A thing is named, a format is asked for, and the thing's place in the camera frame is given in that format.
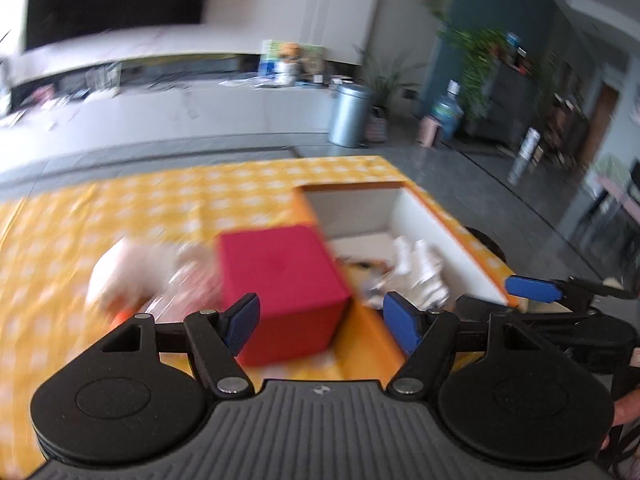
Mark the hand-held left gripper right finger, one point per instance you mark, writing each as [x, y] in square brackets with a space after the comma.
[404, 320]

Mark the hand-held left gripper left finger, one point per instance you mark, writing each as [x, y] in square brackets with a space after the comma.
[241, 322]

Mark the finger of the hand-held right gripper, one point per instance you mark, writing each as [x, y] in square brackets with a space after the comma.
[532, 288]
[475, 307]

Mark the orange cardboard box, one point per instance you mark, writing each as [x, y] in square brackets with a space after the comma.
[370, 340]

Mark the white tissue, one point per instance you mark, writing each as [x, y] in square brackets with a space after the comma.
[420, 272]

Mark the clear pinkish plastic bag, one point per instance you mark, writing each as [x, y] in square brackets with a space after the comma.
[190, 285]

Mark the crochet flower bouquet white wrap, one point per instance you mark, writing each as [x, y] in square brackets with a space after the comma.
[130, 275]

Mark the red square box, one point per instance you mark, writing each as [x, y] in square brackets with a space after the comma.
[285, 285]

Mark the dark round stool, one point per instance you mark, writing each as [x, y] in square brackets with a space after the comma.
[487, 245]

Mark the white upright appliance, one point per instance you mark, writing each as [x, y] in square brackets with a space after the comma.
[526, 152]

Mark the yellow checked tablecloth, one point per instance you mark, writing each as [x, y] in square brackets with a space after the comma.
[100, 210]

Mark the pink space heater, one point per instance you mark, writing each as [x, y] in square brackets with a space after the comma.
[430, 132]

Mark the dark grey cabinet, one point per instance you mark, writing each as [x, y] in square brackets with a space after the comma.
[512, 105]

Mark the blue water jug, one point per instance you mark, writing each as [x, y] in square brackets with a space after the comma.
[448, 115]

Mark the woven basket bag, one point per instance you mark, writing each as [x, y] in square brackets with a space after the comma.
[376, 127]

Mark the silver trash can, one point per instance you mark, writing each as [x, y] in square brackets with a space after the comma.
[350, 117]

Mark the white marble television console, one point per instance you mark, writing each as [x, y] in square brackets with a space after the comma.
[200, 110]

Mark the trailing pothos plant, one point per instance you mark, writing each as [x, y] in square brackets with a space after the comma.
[475, 60]

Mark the long-leaf potted floor plant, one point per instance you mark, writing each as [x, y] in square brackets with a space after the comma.
[387, 80]

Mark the brown teddy bear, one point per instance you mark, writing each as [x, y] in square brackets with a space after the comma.
[290, 57]

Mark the green picture card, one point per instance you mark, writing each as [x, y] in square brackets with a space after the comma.
[270, 52]

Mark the black flat television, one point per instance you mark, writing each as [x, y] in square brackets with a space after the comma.
[115, 0]

